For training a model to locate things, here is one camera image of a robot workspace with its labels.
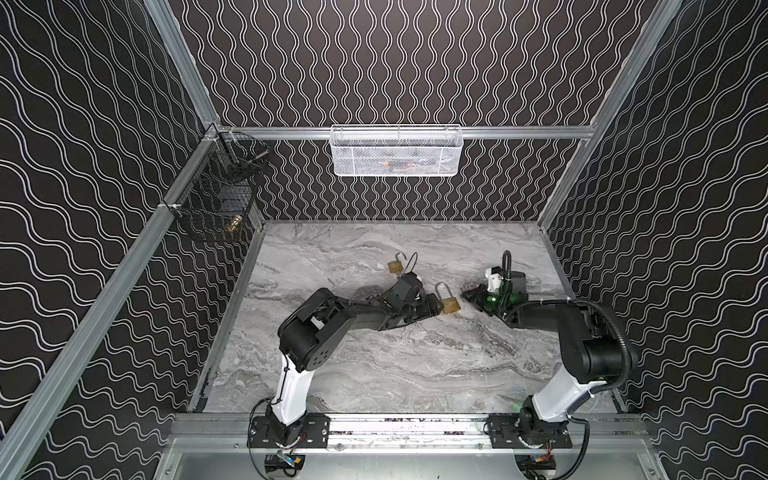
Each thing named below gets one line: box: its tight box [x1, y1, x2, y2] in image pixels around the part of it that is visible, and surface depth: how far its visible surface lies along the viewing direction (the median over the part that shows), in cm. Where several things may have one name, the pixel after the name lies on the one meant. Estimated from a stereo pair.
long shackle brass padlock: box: [435, 282, 461, 314], surface depth 100 cm
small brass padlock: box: [388, 252, 407, 274], surface depth 108 cm
